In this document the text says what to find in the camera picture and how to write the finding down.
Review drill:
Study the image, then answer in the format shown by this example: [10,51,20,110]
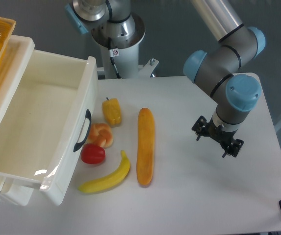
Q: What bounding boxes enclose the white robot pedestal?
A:
[91,13,159,79]

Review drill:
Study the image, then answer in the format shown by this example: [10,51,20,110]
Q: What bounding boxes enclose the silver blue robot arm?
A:
[65,0,266,157]

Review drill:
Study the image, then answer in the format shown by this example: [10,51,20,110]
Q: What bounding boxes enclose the yellow bell pepper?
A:
[102,97,122,125]

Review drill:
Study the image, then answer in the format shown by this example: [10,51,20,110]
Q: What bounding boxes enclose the white plastic drawer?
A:
[0,50,98,205]

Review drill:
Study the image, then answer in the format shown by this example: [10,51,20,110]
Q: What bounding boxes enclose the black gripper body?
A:
[206,119,236,146]

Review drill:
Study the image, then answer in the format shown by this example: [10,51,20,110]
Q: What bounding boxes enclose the red bell pepper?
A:
[81,143,105,165]

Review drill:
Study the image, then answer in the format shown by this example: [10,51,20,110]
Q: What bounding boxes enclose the white drawer cabinet frame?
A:
[0,35,35,206]

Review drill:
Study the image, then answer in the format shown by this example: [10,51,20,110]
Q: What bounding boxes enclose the braided round bread roll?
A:
[86,123,114,148]

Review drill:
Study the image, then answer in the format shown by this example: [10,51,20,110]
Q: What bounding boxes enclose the yellow banana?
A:
[78,150,130,194]

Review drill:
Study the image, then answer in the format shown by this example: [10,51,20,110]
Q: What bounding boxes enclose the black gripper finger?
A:
[222,139,244,158]
[191,116,207,141]

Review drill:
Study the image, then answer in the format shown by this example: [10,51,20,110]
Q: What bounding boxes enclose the long orange bread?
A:
[136,108,155,186]

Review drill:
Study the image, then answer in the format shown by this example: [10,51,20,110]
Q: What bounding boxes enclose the dark drawer handle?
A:
[73,109,92,152]

